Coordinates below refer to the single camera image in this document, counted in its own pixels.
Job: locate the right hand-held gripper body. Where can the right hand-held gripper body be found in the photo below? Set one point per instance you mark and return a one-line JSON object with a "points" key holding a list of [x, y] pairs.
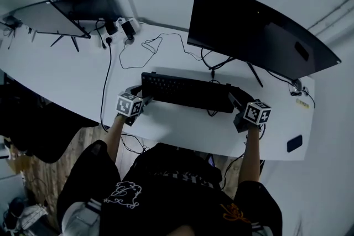
{"points": [[255, 113]]}

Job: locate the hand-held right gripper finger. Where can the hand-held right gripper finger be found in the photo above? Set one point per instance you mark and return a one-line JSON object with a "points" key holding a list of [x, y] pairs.
{"points": [[236, 102], [246, 95]]}

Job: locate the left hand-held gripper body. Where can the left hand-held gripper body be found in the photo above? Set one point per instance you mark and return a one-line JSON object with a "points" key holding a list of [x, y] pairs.
{"points": [[125, 105]]}

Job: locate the black keyboard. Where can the black keyboard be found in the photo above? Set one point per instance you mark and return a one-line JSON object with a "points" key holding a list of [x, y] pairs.
{"points": [[188, 92]]}

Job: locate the person's right forearm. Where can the person's right forearm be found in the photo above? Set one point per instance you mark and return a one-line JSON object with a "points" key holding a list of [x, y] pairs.
{"points": [[250, 154]]}

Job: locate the person's left forearm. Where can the person's left forearm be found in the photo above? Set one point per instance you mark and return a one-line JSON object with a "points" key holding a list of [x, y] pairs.
{"points": [[114, 138]]}

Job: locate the round charging puck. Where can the round charging puck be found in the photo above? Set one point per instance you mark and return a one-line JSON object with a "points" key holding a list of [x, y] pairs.
{"points": [[129, 41]]}

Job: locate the yellow label strip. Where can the yellow label strip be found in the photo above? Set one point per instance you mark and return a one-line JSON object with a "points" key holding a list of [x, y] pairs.
{"points": [[302, 103]]}

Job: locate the black smartphone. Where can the black smartphone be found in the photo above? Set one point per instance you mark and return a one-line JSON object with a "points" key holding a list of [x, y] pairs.
{"points": [[294, 143]]}

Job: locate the black computer mouse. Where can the black computer mouse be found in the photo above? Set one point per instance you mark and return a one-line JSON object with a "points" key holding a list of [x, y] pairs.
{"points": [[297, 84]]}

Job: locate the black power adapter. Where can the black power adapter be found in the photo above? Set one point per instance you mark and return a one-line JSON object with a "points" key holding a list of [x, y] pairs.
{"points": [[128, 30]]}

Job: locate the white power strip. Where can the white power strip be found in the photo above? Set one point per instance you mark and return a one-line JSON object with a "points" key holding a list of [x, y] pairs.
{"points": [[135, 25]]}

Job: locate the large black curved monitor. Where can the large black curved monitor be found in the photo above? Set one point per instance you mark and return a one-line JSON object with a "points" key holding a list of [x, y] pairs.
{"points": [[257, 33]]}

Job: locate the small blue-screen device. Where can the small blue-screen device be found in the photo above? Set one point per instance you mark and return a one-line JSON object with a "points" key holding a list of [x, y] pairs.
{"points": [[210, 160]]}

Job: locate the black computer tower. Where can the black computer tower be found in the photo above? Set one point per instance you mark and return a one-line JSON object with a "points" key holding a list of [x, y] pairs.
{"points": [[88, 8]]}

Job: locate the person's black printed shirt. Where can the person's black printed shirt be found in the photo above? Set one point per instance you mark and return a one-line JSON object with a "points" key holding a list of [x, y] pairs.
{"points": [[171, 193]]}

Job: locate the black flat monitor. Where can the black flat monitor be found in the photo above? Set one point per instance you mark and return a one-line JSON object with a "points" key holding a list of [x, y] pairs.
{"points": [[49, 19]]}

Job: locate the white crumpled bag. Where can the white crumpled bag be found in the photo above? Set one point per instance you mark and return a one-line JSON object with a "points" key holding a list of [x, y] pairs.
{"points": [[30, 214]]}

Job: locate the white wall pipes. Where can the white wall pipes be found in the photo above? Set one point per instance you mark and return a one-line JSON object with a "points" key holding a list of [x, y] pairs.
{"points": [[332, 13]]}

